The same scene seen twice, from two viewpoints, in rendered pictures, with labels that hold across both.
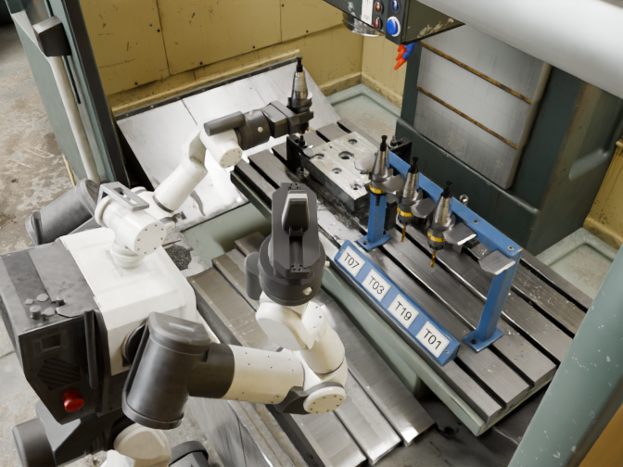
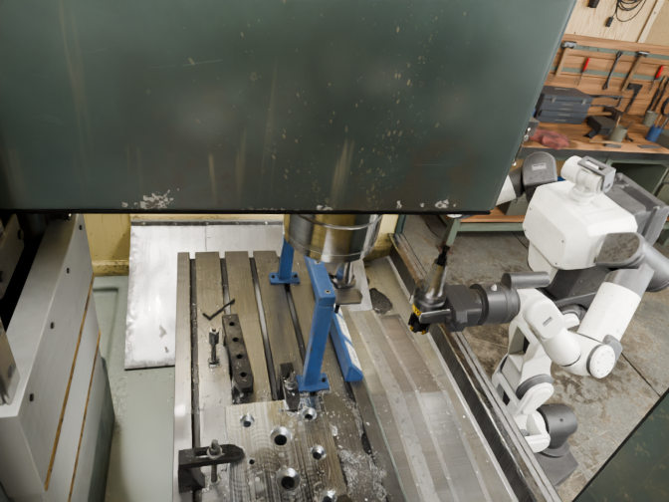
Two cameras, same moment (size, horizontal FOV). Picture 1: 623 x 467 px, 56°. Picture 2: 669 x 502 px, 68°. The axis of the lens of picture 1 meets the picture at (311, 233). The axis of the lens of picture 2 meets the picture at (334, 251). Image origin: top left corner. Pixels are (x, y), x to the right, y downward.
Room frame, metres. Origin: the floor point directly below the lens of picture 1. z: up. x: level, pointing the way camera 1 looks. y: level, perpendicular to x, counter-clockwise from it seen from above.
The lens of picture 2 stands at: (2.11, 0.03, 1.96)
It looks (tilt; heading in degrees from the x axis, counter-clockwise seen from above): 35 degrees down; 195
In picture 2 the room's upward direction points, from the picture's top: 11 degrees clockwise
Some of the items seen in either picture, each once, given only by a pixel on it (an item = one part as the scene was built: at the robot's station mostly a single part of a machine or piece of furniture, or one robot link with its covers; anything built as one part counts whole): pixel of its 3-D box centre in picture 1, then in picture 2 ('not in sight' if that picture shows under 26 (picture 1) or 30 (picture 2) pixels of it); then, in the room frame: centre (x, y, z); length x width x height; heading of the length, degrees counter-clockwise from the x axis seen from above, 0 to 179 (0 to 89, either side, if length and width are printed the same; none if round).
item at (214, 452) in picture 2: (393, 154); (210, 462); (1.61, -0.28, 0.97); 0.13 x 0.03 x 0.15; 125
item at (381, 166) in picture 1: (382, 159); (345, 266); (1.19, -0.18, 1.26); 0.04 x 0.04 x 0.07
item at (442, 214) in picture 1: (443, 206); not in sight; (1.01, -0.30, 1.26); 0.04 x 0.04 x 0.07
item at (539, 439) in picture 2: not in sight; (515, 427); (0.57, 0.54, 0.28); 0.21 x 0.20 x 0.13; 125
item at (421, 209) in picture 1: (425, 208); not in sight; (1.06, -0.27, 1.21); 0.07 x 0.05 x 0.01; 125
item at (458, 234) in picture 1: (457, 234); not in sight; (0.97, -0.34, 1.21); 0.07 x 0.05 x 0.01; 125
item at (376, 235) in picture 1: (378, 203); (317, 346); (1.27, -0.19, 1.05); 0.10 x 0.05 x 0.30; 125
